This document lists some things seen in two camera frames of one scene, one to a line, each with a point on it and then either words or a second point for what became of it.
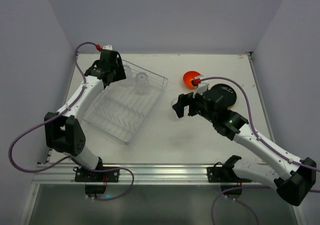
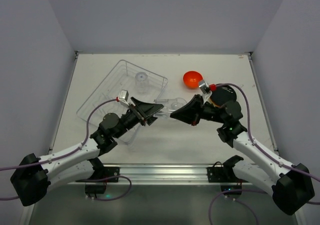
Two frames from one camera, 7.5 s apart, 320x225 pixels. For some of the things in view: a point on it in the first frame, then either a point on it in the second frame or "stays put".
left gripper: [119, 66] -> [137, 112]
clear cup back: [128, 71] -> [169, 105]
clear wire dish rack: [123, 108] stays put
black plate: [227, 91] stays put
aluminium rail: [144, 174] stays put
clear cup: [141, 83] stays put
